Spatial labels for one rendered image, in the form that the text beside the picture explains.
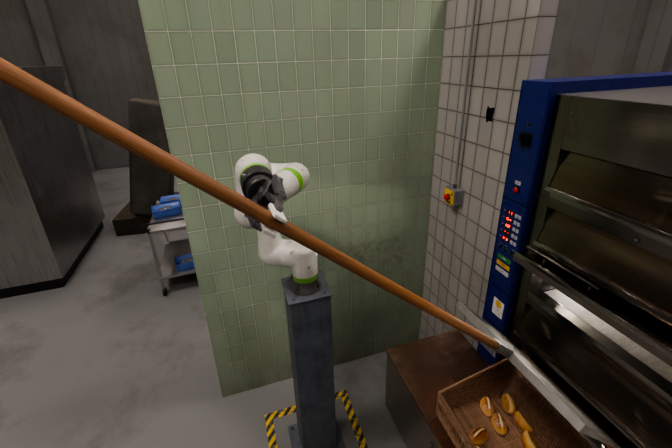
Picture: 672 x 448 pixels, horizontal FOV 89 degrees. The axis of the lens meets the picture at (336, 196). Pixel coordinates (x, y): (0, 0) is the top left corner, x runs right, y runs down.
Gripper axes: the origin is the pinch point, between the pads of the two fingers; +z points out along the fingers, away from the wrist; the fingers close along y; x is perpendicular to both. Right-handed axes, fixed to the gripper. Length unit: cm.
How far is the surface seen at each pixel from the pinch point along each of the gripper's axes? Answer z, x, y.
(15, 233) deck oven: -323, 81, 235
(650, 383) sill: 20, -144, -21
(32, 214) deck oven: -323, 78, 209
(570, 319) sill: -12, -145, -22
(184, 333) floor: -204, -79, 192
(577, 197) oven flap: -21, -107, -62
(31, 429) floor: -147, -9, 251
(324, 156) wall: -126, -54, -13
